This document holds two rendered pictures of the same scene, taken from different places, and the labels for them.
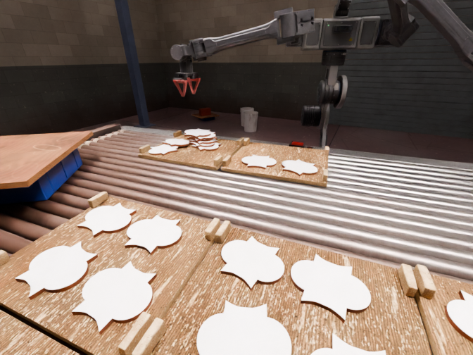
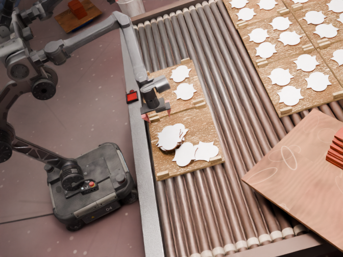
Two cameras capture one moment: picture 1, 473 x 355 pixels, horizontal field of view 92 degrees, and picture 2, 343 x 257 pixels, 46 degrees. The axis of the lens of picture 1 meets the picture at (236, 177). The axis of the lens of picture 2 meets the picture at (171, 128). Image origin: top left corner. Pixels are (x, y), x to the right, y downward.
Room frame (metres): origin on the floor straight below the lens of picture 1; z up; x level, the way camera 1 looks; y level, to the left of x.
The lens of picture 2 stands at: (1.47, 1.60, 2.51)
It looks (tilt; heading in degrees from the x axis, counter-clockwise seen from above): 45 degrees down; 256
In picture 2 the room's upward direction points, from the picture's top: 23 degrees counter-clockwise
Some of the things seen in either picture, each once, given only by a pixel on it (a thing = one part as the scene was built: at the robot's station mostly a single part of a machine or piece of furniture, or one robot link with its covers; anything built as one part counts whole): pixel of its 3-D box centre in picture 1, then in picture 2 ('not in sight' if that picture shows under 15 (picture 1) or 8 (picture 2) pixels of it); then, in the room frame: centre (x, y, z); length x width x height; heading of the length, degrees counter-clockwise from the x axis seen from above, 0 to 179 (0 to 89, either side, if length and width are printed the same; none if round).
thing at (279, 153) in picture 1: (279, 159); (171, 89); (0.95, -0.19, 0.93); 0.41 x 0.35 x 0.02; 70
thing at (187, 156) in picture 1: (195, 148); (184, 140); (1.09, 0.21, 0.93); 0.41 x 0.35 x 0.02; 68
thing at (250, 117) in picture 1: (250, 121); not in sight; (4.70, -0.30, 0.19); 0.30 x 0.30 x 0.37
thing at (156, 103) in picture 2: (186, 67); (152, 101); (1.17, 0.23, 1.29); 0.10 x 0.07 x 0.07; 159
